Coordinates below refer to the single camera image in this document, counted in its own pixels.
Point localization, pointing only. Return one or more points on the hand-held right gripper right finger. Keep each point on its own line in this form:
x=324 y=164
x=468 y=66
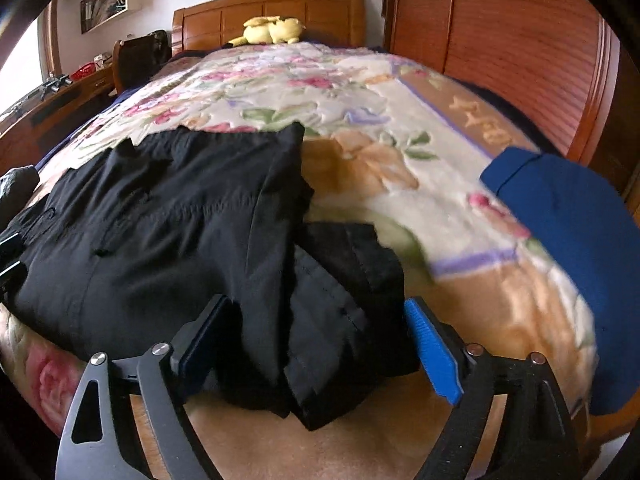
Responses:
x=435 y=355

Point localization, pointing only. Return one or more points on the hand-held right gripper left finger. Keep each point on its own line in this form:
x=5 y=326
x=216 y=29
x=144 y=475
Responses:
x=200 y=345

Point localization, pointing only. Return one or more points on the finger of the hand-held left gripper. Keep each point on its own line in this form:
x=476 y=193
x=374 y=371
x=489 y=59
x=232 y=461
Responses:
x=9 y=246
x=11 y=280

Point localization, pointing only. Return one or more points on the black coat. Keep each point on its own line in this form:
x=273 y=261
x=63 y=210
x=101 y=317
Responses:
x=175 y=220

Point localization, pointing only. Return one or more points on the grey cloth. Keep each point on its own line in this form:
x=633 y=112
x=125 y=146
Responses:
x=17 y=187

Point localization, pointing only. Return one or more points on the wooden desk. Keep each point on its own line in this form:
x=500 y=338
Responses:
x=20 y=140

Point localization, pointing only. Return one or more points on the dark desk item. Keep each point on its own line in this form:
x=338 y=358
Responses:
x=55 y=84

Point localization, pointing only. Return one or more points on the navy bed sheet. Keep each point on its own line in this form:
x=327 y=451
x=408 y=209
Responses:
x=107 y=105

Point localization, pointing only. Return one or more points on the blue folded cloth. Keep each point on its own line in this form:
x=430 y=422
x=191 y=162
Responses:
x=560 y=220

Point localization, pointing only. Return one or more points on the red basket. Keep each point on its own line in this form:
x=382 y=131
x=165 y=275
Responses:
x=82 y=71

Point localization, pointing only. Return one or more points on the white box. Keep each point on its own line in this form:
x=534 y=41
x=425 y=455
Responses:
x=102 y=60

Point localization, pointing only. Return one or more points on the wooden chair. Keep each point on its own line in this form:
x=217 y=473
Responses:
x=117 y=67

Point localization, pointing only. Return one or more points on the dark bag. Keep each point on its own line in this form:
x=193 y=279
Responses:
x=147 y=57

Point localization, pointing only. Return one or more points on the floral blanket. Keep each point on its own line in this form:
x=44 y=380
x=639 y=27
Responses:
x=375 y=125

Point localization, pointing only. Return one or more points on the yellow plush toy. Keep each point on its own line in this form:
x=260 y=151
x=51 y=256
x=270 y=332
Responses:
x=272 y=32

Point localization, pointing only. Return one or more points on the wooden wardrobe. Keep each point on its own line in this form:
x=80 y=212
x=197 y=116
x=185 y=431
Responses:
x=500 y=25

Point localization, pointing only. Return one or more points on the wooden headboard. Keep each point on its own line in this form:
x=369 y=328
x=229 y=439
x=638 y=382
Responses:
x=300 y=12

